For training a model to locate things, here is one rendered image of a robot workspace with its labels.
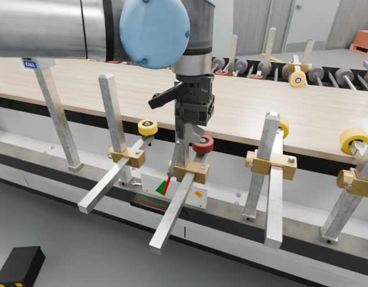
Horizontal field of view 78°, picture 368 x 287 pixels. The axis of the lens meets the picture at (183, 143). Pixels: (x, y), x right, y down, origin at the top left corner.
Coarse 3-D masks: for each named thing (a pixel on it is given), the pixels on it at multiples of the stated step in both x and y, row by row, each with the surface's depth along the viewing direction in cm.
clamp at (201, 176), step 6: (192, 162) 79; (198, 162) 79; (168, 168) 79; (174, 168) 78; (180, 168) 77; (186, 168) 76; (192, 168) 76; (198, 168) 76; (180, 174) 78; (198, 174) 75; (204, 174) 74; (198, 180) 77; (204, 180) 76
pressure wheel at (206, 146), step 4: (200, 136) 86; (204, 136) 86; (208, 136) 86; (204, 140) 84; (208, 140) 84; (212, 140) 84; (192, 144) 84; (196, 144) 82; (200, 144) 82; (204, 144) 82; (208, 144) 82; (212, 144) 82; (192, 148) 85; (196, 148) 82; (200, 148) 81; (204, 148) 81; (208, 148) 82; (212, 148) 84; (196, 152) 83; (200, 152) 82; (204, 152) 82; (208, 152) 83
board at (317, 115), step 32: (0, 64) 169; (64, 64) 169; (96, 64) 169; (0, 96) 125; (32, 96) 119; (64, 96) 119; (96, 96) 119; (128, 96) 119; (224, 96) 119; (256, 96) 119; (288, 96) 119; (320, 96) 119; (352, 96) 119; (224, 128) 92; (256, 128) 92; (320, 128) 92; (352, 160) 77
